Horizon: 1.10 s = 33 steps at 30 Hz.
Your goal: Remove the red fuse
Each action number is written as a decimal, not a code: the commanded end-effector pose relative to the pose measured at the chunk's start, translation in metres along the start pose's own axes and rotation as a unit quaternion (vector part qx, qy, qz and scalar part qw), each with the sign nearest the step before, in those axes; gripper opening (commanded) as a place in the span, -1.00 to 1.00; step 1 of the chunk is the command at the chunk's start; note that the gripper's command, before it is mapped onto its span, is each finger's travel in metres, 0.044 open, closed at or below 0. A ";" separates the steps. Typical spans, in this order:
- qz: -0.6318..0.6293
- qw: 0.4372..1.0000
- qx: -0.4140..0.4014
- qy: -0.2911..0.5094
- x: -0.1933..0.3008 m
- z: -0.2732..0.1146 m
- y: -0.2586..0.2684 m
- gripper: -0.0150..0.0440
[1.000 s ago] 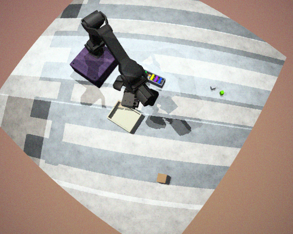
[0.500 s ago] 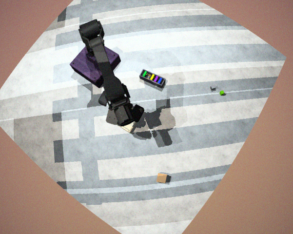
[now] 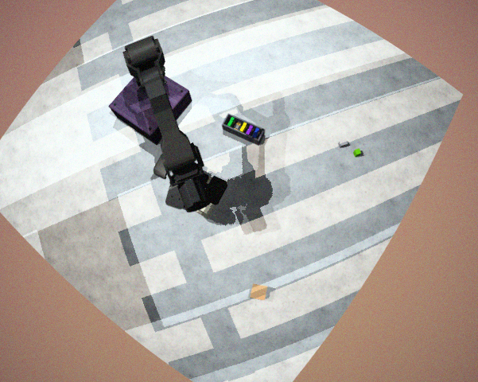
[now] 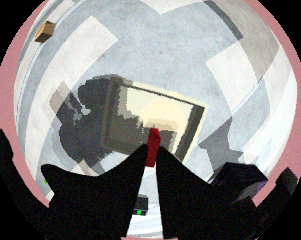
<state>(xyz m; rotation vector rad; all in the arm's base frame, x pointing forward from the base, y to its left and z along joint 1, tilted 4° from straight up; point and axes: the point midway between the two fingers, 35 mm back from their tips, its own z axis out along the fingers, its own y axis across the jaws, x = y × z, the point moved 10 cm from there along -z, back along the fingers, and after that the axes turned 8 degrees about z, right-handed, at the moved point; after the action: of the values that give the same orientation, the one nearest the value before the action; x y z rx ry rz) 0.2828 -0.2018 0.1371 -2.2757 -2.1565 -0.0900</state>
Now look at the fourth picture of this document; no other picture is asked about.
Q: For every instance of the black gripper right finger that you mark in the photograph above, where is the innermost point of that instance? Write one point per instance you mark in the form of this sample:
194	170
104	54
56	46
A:
185	198

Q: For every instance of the red fuse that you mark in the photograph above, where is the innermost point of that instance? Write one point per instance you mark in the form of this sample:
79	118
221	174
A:
153	144

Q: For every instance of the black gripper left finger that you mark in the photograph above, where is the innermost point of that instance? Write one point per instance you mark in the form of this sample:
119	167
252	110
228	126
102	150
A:
112	194

